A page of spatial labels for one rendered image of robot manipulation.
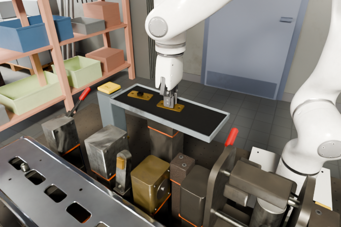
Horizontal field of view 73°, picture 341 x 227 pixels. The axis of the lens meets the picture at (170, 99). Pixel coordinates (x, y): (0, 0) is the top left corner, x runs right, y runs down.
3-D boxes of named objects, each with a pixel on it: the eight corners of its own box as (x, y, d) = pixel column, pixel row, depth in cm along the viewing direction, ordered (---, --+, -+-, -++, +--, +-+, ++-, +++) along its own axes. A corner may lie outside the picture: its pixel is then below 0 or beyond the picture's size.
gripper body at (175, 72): (166, 41, 70) (166, 76, 75) (149, 51, 62) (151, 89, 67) (189, 44, 67) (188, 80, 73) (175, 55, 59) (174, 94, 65)
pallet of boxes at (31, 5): (71, 62, 430) (57, -2, 375) (35, 77, 373) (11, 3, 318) (32, 53, 474) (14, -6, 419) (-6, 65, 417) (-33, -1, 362)
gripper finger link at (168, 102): (164, 86, 70) (164, 105, 74) (159, 90, 68) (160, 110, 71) (174, 88, 69) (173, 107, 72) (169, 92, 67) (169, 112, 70)
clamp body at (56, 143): (63, 192, 100) (40, 124, 82) (86, 175, 109) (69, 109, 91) (74, 200, 97) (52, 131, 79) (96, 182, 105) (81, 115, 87)
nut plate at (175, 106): (156, 106, 74) (156, 103, 73) (161, 100, 77) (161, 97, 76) (180, 112, 71) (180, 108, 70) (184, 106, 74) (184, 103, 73)
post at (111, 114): (110, 175, 108) (95, 92, 86) (122, 165, 114) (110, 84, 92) (122, 183, 105) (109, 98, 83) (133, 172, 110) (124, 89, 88)
